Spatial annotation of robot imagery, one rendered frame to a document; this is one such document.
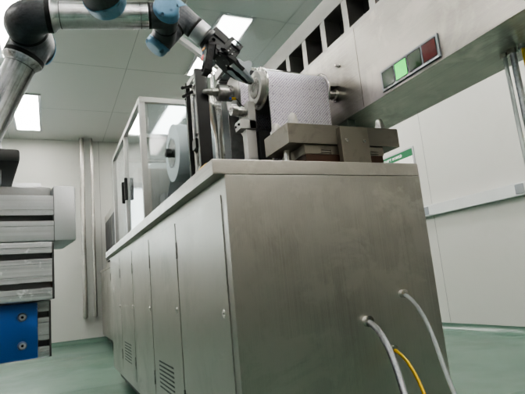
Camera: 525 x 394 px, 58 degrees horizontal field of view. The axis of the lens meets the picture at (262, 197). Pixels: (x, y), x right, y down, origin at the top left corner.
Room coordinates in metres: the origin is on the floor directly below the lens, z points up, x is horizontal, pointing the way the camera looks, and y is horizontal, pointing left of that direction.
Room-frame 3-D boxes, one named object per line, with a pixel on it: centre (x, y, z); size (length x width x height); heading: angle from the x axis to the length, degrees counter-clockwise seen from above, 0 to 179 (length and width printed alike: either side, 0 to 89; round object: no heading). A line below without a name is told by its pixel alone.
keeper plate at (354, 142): (1.37, -0.29, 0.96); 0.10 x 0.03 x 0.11; 115
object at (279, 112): (1.54, -0.16, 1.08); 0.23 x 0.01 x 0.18; 115
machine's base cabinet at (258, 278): (2.41, 0.33, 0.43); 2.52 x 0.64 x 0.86; 25
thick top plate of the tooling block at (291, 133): (1.44, -0.24, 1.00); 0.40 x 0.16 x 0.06; 115
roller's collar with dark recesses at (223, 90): (1.76, 0.11, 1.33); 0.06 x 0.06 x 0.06; 25
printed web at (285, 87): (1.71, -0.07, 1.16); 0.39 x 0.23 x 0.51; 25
